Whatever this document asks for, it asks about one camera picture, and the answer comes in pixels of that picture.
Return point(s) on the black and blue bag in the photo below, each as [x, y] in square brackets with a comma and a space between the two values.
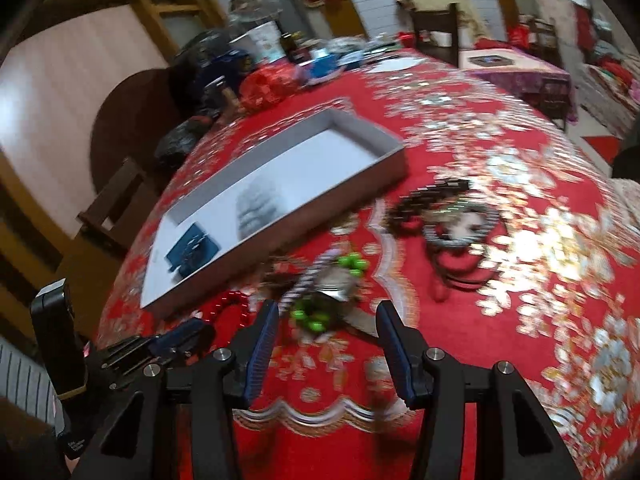
[220, 60]

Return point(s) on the black plastic bag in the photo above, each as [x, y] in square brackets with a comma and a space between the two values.
[180, 142]

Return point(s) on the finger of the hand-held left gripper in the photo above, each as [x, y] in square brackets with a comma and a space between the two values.
[180, 335]
[145, 367]

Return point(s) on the side table with purple cloth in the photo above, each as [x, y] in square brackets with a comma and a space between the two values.
[525, 80]

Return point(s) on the dark glass bottle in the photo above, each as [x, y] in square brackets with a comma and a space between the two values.
[289, 47]

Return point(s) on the red patterned gift bag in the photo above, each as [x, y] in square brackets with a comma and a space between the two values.
[272, 87]

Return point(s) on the white radiator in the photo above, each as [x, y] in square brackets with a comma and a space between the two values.
[25, 380]

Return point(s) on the silver wristwatch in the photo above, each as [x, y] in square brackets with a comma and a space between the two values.
[340, 280]

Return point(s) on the shallow white cardboard box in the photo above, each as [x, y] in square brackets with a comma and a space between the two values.
[310, 160]

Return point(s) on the red floral tablecloth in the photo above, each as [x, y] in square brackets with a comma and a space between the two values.
[450, 360]

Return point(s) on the dark wooden chair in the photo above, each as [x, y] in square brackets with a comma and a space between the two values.
[435, 25]

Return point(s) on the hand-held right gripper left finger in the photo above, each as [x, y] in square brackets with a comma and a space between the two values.
[262, 355]

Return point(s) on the dark brown round board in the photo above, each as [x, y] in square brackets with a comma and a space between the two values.
[135, 120]

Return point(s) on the white paper sheet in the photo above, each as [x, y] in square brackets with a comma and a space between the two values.
[400, 65]

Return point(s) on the glass jar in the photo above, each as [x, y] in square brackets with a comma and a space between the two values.
[255, 5]

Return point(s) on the dark hexagonal box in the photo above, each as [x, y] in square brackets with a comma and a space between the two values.
[487, 59]

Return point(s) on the white printed cup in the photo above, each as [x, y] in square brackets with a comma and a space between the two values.
[265, 42]

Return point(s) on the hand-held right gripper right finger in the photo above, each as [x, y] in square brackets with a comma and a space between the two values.
[396, 355]

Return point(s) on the white round disc pendant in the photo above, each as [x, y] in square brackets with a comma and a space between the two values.
[467, 225]

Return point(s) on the brown wooden chair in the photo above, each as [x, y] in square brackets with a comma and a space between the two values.
[120, 195]

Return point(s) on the blue small box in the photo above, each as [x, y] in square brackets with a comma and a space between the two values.
[325, 65]

